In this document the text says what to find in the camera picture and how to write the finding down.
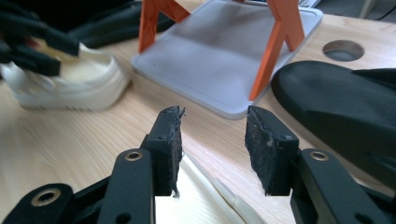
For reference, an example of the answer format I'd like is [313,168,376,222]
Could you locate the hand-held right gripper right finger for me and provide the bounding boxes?
[245,105,301,197]

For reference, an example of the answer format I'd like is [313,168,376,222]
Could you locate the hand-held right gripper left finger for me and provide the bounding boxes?
[141,105,186,198]

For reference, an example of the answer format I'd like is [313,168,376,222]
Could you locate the white shoe rack orange legs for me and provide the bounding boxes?
[130,0,325,120]

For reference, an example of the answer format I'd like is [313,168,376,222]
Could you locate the cream shoe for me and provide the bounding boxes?
[0,41,130,113]
[154,152,260,224]

